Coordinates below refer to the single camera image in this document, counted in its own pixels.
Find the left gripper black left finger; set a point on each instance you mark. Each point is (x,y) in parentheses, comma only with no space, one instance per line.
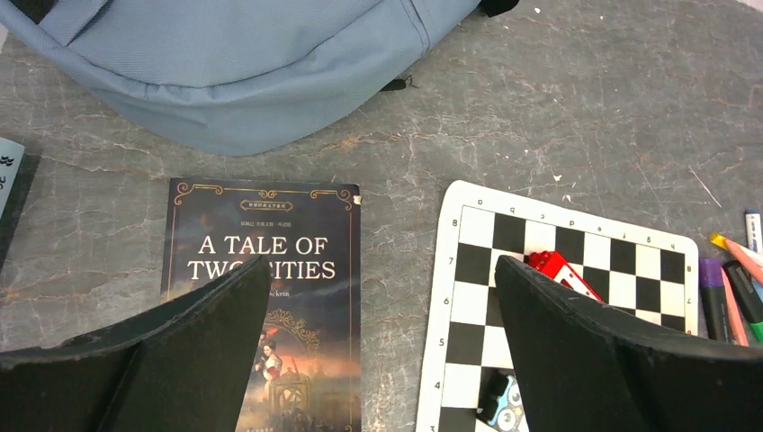
(181,366)

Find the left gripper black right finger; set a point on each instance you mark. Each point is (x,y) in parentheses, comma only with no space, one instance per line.
(583,365)

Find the dark Tale of Two Cities book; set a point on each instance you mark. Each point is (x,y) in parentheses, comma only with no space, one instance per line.
(307,371)

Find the blue grey backpack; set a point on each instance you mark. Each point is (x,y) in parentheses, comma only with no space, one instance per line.
(236,78)

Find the blue owl toy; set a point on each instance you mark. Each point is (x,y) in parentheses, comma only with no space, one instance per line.
(500,403)

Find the red toy block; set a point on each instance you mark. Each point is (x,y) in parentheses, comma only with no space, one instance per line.
(556,267)

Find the black white chess mat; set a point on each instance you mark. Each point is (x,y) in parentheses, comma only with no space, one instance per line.
(648,273)

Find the purple highlighter marker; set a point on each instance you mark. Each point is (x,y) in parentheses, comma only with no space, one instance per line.
(714,299)

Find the orange yellow marker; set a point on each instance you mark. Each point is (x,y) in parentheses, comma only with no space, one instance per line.
(749,260)

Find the white blue marker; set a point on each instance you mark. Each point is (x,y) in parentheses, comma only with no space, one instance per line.
(753,223)

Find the colourful treehouse book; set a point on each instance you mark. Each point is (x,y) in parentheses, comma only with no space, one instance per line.
(18,169)

